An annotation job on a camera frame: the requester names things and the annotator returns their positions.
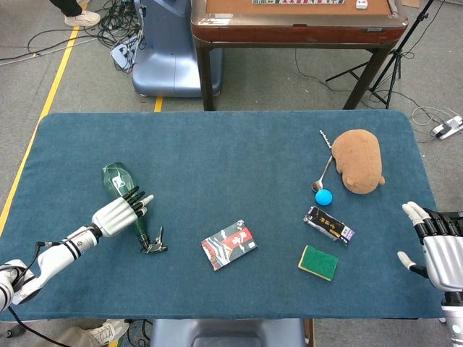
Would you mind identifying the grey blue robot torso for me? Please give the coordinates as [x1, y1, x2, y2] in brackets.
[149, 318, 307, 347]

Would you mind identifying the person's beige sneaker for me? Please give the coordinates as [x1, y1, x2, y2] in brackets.
[64, 9, 101, 29]

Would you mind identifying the brown plush toy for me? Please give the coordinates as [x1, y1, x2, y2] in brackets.
[331, 129, 386, 195]

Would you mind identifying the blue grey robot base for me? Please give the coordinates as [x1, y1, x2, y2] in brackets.
[131, 0, 224, 98]

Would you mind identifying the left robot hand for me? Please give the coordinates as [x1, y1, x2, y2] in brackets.
[91, 185, 155, 238]

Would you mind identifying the red patterned card box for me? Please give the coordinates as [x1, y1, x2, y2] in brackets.
[200, 219, 259, 272]

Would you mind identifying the blue ball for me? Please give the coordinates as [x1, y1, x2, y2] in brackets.
[315, 188, 334, 207]

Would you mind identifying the green spray bottle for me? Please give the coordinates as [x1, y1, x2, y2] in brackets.
[101, 162, 169, 254]

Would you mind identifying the green yellow sponge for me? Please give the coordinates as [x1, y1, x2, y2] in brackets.
[297, 244, 340, 282]

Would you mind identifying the black purple packet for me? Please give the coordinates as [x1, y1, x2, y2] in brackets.
[303, 205, 355, 247]

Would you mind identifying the row of mahjong tiles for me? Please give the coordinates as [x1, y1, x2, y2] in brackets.
[251, 0, 346, 6]

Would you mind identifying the black tripod stand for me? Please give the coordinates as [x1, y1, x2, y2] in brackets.
[325, 0, 437, 110]

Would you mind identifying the person's white sneaker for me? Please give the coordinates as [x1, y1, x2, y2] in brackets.
[85, 318, 130, 345]

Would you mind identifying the metal spoon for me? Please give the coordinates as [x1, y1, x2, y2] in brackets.
[311, 155, 334, 192]

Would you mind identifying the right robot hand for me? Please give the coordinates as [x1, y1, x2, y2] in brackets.
[396, 201, 463, 292]

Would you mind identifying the brown mahjong table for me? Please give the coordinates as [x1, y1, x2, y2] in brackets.
[190, 0, 409, 111]

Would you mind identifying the black cable bundle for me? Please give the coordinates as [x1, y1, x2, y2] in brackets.
[97, 0, 147, 74]

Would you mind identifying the white power strip with plugs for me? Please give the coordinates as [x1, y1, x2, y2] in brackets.
[110, 34, 143, 68]

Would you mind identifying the blue table cloth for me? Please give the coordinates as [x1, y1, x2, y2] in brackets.
[0, 110, 448, 322]

